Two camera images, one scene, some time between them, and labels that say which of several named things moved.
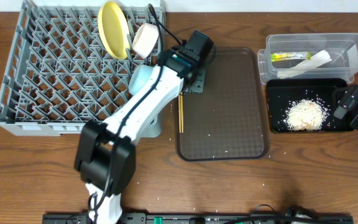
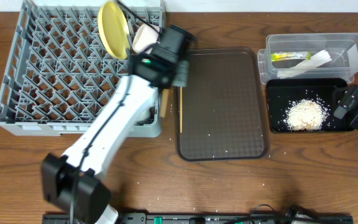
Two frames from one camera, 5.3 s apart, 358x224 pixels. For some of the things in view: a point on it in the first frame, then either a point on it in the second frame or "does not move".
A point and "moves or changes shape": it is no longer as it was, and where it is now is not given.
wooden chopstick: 179,113 moves or changes shape
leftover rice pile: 306,115 does not move
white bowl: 145,39 does not move
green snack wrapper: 290,55 does not move
